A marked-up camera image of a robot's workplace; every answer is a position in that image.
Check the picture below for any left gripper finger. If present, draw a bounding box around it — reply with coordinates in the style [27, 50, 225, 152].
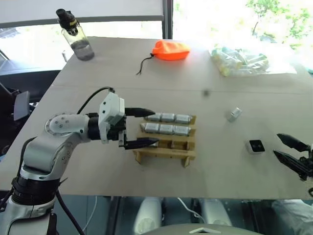
[125, 107, 157, 118]
[119, 130, 160, 150]

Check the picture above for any dark grey panel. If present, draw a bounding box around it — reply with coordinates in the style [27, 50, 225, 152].
[13, 91, 31, 121]

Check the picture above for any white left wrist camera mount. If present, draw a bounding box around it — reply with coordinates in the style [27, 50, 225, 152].
[98, 92, 126, 144]

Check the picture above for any dark window pillar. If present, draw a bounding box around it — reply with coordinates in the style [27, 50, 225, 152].
[161, 0, 175, 40]

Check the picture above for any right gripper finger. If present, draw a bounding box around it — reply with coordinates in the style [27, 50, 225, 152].
[273, 150, 308, 182]
[276, 133, 310, 152]

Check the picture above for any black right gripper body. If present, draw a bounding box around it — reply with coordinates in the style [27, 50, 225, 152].
[296, 143, 313, 177]

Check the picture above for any wooden slatted tray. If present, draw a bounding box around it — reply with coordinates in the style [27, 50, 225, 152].
[133, 114, 198, 168]

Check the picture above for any grey rounded robot torso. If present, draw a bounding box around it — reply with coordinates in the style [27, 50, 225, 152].
[144, 221, 265, 235]

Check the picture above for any thin white cable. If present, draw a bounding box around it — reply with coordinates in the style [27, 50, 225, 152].
[177, 197, 208, 224]

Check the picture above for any clear bottle with black cap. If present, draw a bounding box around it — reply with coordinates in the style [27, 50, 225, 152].
[55, 8, 95, 61]

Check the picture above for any white rounded robot leg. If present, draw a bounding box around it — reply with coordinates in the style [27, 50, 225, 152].
[133, 197, 163, 235]
[199, 198, 233, 227]

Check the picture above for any grey roller blind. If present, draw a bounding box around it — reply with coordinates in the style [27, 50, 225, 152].
[0, 0, 164, 29]

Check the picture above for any white camera with black face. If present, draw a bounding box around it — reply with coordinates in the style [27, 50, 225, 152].
[246, 139, 266, 155]

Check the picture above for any black body cable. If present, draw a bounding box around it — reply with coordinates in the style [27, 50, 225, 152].
[55, 189, 86, 235]

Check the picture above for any orange drawstring pouch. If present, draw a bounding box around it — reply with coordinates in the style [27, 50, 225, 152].
[136, 40, 191, 76]

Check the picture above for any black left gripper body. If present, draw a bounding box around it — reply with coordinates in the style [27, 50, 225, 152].
[107, 115, 128, 148]

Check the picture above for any clear plastic bag of tubes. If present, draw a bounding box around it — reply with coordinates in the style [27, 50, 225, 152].
[209, 45, 298, 77]

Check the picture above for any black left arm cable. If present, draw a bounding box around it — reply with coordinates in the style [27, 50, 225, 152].
[77, 86, 116, 115]

